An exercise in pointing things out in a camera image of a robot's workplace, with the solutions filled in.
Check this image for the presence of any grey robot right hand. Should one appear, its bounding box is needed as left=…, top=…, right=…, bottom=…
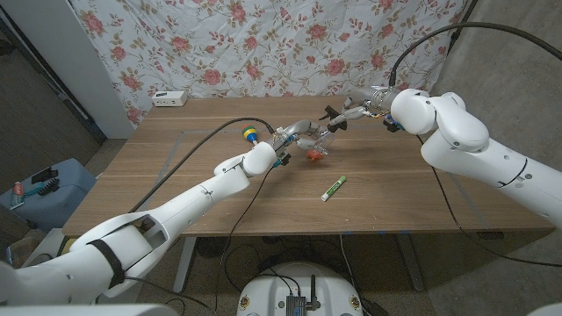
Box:
left=327, top=86, right=400, bottom=133

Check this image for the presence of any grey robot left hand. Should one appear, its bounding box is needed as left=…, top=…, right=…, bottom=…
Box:
left=270, top=118, right=337, bottom=162

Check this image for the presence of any clear plastic dispenser bottle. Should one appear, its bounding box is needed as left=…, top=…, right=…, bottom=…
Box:
left=306, top=129, right=337, bottom=157

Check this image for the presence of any black pump head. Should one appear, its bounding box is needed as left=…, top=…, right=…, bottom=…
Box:
left=319, top=104, right=348, bottom=133

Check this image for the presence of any white robot shoulder cover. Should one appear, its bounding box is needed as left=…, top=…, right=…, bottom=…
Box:
left=0, top=302, right=179, bottom=316

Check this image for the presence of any multicoloured wooden maraca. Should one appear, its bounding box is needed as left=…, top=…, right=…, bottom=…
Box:
left=241, top=125, right=261, bottom=146

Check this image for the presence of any green and white marker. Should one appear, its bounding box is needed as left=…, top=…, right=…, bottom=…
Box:
left=321, top=175, right=348, bottom=203

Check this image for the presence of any floral backdrop cloth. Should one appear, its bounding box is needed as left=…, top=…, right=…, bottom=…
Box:
left=69, top=0, right=471, bottom=126

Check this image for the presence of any black backdrop stand pole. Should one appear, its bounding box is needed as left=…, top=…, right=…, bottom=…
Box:
left=446, top=0, right=479, bottom=56

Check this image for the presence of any white power strip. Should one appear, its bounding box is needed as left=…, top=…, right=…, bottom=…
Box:
left=151, top=90, right=189, bottom=108

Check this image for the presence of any white robot torso base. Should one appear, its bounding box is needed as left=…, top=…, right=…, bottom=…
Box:
left=235, top=262, right=364, bottom=316

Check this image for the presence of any black antenna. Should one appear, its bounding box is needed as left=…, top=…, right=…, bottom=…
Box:
left=308, top=274, right=321, bottom=311

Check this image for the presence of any grey table leg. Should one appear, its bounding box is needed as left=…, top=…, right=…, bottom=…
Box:
left=397, top=232, right=426, bottom=293

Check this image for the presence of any grey computer module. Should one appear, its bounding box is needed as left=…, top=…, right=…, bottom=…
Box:
left=285, top=294, right=307, bottom=316

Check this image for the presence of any white table leg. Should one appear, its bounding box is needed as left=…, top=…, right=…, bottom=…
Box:
left=172, top=236, right=198, bottom=294

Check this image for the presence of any blue storage box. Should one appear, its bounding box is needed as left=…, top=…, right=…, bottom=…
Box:
left=0, top=157, right=97, bottom=233

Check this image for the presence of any black hair brush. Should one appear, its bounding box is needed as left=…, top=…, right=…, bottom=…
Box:
left=37, top=177, right=61, bottom=197

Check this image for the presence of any black flat clip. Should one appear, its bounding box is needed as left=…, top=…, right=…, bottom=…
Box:
left=30, top=166, right=59, bottom=184

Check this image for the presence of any red toothpaste tube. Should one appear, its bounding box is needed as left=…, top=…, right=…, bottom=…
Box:
left=9, top=181, right=25, bottom=211

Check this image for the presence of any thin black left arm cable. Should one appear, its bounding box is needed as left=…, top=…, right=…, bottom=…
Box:
left=213, top=164, right=277, bottom=315

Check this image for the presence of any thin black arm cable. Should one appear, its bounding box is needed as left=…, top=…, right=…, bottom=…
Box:
left=414, top=133, right=562, bottom=269
left=213, top=164, right=277, bottom=315

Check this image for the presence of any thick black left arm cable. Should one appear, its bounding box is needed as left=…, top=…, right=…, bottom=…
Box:
left=126, top=116, right=277, bottom=214

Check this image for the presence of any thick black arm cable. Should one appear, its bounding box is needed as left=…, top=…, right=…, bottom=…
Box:
left=388, top=20, right=562, bottom=89
left=126, top=116, right=277, bottom=214

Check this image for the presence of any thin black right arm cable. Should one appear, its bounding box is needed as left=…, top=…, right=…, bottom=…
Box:
left=414, top=133, right=562, bottom=269

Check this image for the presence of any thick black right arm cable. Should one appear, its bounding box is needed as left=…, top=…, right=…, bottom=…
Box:
left=388, top=20, right=562, bottom=89

